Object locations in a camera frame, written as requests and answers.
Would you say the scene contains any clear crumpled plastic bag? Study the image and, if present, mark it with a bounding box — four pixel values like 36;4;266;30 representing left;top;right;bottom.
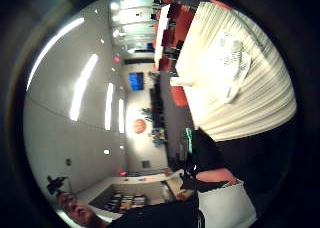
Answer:
206;29;253;105

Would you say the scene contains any pink flat object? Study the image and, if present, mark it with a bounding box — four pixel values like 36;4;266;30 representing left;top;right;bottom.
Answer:
195;167;238;185

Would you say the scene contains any long ceiling light strip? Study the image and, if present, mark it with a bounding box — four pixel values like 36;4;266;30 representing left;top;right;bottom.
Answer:
68;53;100;123
25;17;86;92
104;82;115;132

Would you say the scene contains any long white table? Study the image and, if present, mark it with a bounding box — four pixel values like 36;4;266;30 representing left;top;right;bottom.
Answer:
153;3;172;69

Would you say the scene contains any blue wall screen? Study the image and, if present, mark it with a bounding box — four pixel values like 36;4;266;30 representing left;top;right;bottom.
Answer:
128;72;145;92

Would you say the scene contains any red chair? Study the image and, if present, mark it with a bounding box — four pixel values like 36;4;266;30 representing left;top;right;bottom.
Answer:
169;85;189;108
166;2;196;47
158;56;172;72

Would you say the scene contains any black camera on tripod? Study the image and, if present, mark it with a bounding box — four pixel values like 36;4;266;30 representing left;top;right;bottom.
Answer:
45;175;73;198

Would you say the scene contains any green potted plant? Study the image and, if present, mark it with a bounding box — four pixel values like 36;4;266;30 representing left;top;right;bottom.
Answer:
140;107;155;123

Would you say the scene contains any white box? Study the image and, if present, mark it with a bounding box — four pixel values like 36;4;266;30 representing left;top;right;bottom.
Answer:
197;180;258;228

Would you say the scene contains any orange round wall decoration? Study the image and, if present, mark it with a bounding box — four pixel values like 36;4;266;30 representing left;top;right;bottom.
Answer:
132;118;148;135

